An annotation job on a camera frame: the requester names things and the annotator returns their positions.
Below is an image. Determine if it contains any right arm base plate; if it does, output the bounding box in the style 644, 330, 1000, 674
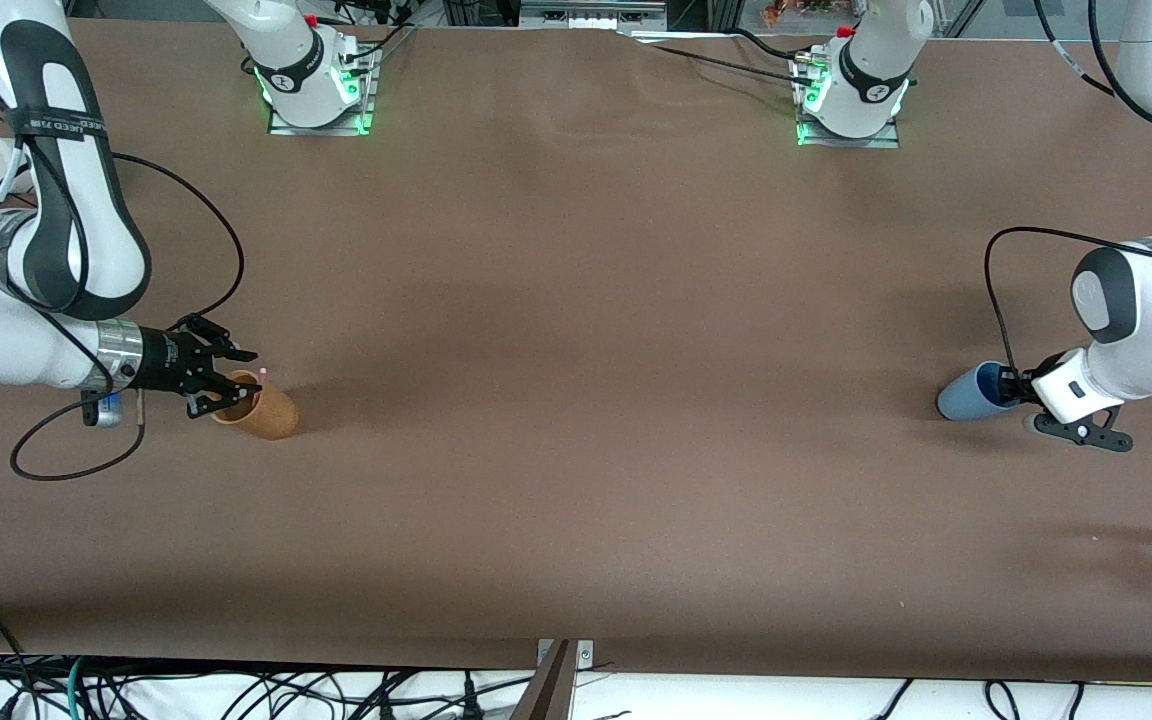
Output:
267, 42, 380, 137

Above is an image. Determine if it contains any black cable to base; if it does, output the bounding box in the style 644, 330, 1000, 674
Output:
626, 28, 819, 101

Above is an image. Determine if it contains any dark camera pole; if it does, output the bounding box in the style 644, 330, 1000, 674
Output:
509, 640, 579, 720

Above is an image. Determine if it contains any brown cup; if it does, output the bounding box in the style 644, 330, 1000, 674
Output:
208, 368, 300, 442

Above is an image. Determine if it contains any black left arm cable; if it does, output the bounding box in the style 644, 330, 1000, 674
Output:
983, 0, 1152, 375

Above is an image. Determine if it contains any blue cup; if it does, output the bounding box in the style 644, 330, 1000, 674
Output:
936, 360, 1023, 422

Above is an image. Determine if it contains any aluminium frame rail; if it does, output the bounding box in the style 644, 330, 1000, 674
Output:
516, 0, 669, 33

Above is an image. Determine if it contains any brown paper table cover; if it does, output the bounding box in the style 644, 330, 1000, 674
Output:
0, 16, 1152, 685

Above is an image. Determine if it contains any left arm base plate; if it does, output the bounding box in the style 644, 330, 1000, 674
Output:
794, 50, 903, 150

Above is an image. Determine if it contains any black velcro strap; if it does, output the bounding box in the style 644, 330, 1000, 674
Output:
4, 103, 109, 143

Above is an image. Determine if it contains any metal table bracket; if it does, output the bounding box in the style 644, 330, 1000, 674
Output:
536, 639, 595, 671

